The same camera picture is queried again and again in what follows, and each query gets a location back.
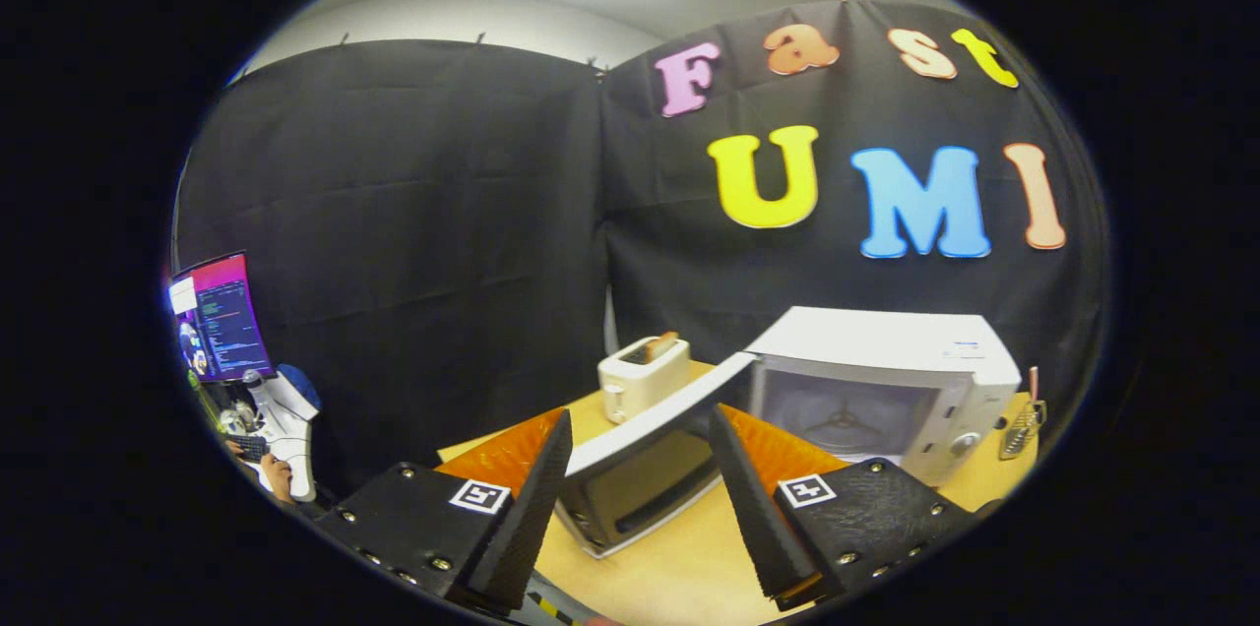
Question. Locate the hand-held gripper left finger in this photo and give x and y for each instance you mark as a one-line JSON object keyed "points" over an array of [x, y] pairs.
{"points": [[532, 528]]}

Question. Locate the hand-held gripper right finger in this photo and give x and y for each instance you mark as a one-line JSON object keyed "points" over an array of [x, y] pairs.
{"points": [[758, 518]]}

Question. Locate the white microwave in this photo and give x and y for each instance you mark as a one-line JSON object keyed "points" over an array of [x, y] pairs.
{"points": [[886, 341]]}

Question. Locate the white toaster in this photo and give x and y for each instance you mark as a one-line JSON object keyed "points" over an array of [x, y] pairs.
{"points": [[640, 388]]}

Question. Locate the toast slice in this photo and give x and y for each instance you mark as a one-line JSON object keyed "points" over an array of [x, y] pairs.
{"points": [[661, 346]]}

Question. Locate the black keyboard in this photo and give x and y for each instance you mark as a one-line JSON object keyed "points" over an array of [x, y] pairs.
{"points": [[250, 447]]}

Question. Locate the pink straw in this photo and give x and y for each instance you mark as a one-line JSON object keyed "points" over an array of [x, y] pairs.
{"points": [[1033, 385]]}

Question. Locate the computer monitor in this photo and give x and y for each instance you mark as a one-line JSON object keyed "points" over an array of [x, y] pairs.
{"points": [[226, 316]]}

